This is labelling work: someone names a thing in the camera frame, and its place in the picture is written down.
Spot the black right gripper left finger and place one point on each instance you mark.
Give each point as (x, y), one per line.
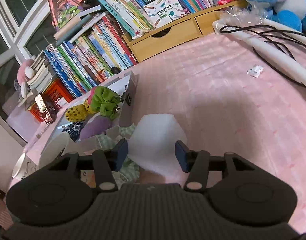
(105, 162)

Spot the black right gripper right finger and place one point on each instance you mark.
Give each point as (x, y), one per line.
(195, 164)

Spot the yellow sequin soft bow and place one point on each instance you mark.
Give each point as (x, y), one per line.
(79, 112)

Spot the pink and green soft toy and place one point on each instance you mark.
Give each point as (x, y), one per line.
(104, 101)

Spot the green checked cloth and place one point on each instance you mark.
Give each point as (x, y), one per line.
(128, 172)

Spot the dark blue floral cloth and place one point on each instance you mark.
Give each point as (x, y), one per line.
(74, 130)

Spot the black binder clip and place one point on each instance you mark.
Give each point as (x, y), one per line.
(126, 97)

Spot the red plastic crate left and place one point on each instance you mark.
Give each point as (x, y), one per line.
(57, 94)

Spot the smartphone on stand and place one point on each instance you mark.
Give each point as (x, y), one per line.
(47, 110)

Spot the small black object by books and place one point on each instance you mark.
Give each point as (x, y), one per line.
(115, 70)

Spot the stack of lying books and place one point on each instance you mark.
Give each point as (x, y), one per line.
(44, 75)

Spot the crumpled white paper scrap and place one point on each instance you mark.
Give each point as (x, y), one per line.
(255, 71)

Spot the row of upright books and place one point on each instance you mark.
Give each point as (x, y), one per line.
(91, 43)

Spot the pink plush rabbit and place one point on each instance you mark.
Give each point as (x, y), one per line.
(25, 73)

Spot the wooden drawer shelf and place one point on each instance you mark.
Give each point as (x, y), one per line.
(185, 29)

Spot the white label printer box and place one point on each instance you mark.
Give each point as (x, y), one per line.
(162, 12)

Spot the clear plastic wrap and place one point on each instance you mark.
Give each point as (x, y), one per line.
(242, 17)

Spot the triangular pink toy house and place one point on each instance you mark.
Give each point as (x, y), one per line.
(62, 11)

